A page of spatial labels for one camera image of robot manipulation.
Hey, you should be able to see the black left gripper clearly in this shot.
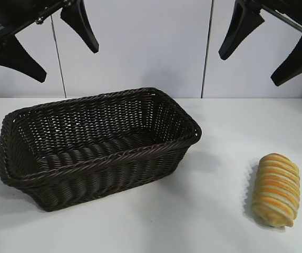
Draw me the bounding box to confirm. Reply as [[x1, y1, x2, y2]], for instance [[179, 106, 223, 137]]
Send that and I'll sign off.
[[0, 0, 100, 84]]

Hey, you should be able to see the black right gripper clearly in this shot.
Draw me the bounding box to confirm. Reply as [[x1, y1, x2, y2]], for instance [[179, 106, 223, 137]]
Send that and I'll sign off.
[[218, 0, 302, 87]]

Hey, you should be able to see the dark brown wicker basket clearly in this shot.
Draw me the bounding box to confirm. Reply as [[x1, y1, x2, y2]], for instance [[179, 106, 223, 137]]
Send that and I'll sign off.
[[0, 86, 203, 213]]

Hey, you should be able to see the long striped bread roll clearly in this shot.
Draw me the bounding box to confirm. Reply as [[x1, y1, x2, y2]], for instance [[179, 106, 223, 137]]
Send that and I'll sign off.
[[251, 152, 301, 228]]

